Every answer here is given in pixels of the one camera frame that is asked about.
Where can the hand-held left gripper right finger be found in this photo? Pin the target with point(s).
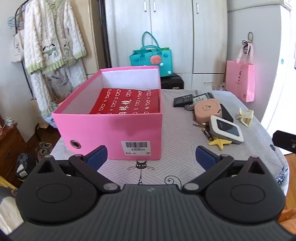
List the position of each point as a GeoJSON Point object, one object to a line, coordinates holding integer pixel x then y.
{"type": "Point", "coordinates": [204, 155]}

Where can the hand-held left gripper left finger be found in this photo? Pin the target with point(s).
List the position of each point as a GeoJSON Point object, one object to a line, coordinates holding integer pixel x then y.
{"type": "Point", "coordinates": [98, 155]}

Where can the pink storage box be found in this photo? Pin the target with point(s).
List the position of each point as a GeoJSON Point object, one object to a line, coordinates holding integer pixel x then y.
{"type": "Point", "coordinates": [104, 129]}

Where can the white pocket router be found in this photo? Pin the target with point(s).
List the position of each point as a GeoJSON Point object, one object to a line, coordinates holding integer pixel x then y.
{"type": "Point", "coordinates": [222, 126]}

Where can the yellow hair clip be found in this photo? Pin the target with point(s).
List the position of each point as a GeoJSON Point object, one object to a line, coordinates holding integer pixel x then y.
{"type": "Point", "coordinates": [247, 119]}

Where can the pink round case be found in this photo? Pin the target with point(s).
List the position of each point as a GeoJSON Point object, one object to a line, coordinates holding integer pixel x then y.
{"type": "Point", "coordinates": [207, 111]}

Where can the yellow starfish toy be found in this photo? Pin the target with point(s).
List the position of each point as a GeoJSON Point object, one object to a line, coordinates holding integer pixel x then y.
{"type": "Point", "coordinates": [219, 142]}

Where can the black battery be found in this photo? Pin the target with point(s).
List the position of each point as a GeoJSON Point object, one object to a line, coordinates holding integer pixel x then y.
{"type": "Point", "coordinates": [206, 134]}

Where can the brass keys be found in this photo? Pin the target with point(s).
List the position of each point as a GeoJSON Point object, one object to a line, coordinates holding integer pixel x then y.
{"type": "Point", "coordinates": [198, 125]}

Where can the grey printed tablecloth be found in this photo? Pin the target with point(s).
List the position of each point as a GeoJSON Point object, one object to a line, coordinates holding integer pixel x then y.
{"type": "Point", "coordinates": [178, 139]}

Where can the black rectangular case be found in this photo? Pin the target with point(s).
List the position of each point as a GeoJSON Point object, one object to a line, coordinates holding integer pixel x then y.
{"type": "Point", "coordinates": [226, 114]}

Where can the pair of shoes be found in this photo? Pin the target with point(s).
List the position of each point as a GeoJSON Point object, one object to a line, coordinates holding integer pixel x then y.
{"type": "Point", "coordinates": [44, 148]}

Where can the black calculator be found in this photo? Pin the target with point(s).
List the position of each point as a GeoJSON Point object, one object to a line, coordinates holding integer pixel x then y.
{"type": "Point", "coordinates": [183, 100]}
{"type": "Point", "coordinates": [204, 96]}

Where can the brown paper bag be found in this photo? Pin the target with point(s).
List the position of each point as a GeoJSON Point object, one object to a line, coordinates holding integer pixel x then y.
{"type": "Point", "coordinates": [39, 122]}

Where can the black floor bag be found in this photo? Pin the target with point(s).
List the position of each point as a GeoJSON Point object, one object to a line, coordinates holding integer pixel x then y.
{"type": "Point", "coordinates": [24, 164]}

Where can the pink paper bag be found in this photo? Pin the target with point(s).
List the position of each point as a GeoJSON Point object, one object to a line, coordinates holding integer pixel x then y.
{"type": "Point", "coordinates": [239, 78]}

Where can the black suitcase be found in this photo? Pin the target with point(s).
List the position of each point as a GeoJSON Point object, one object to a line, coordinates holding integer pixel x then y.
{"type": "Point", "coordinates": [172, 82]}

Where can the fluffy white pants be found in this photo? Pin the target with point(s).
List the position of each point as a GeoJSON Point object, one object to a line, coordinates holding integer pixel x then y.
{"type": "Point", "coordinates": [44, 92]}

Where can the wooden nightstand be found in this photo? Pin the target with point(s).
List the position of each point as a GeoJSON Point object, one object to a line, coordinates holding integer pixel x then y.
{"type": "Point", "coordinates": [11, 143]}

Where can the teal tote bag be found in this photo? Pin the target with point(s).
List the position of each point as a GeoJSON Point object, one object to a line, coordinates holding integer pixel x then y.
{"type": "Point", "coordinates": [166, 62]}

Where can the white refrigerator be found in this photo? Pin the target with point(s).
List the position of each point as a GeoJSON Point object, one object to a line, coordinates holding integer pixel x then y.
{"type": "Point", "coordinates": [266, 34]}

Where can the black clothes rack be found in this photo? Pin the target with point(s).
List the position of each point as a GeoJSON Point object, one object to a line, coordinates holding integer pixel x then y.
{"type": "Point", "coordinates": [104, 34]}

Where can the fluffy white green jacket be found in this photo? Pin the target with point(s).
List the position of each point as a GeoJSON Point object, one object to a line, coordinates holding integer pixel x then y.
{"type": "Point", "coordinates": [53, 30]}

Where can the white wardrobe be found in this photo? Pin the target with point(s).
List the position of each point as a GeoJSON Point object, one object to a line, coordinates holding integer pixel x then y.
{"type": "Point", "coordinates": [175, 23]}

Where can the white tote bag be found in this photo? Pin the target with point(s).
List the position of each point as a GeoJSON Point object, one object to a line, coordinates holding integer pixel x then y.
{"type": "Point", "coordinates": [17, 46]}

